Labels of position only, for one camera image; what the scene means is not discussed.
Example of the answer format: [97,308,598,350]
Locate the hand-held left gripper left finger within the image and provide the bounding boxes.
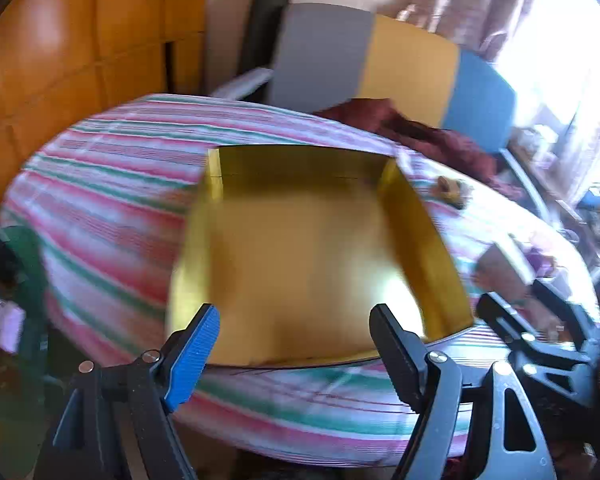
[32,302,221,480]

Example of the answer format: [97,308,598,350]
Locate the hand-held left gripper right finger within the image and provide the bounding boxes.
[369,302,558,480]

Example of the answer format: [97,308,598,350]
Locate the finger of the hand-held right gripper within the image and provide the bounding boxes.
[531,279,600,352]
[477,292,591,365]

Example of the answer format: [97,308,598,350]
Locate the gold tin box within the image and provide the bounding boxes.
[166,144,476,368]

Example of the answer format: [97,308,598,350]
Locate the small brown snack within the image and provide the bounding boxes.
[430,176,473,209]

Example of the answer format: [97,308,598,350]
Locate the striped tablecloth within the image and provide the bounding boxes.
[0,92,600,468]

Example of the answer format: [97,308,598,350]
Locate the dark red jacket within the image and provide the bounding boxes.
[320,97,523,196]

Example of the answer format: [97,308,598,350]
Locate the grey yellow blue chair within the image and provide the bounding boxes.
[210,2,551,221]

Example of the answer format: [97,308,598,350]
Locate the beige curtain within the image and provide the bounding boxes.
[380,0,600,201]

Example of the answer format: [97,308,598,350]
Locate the black roll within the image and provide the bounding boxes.
[240,0,293,81]

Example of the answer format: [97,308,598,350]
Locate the wooden cabinet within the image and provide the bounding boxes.
[0,0,211,221]

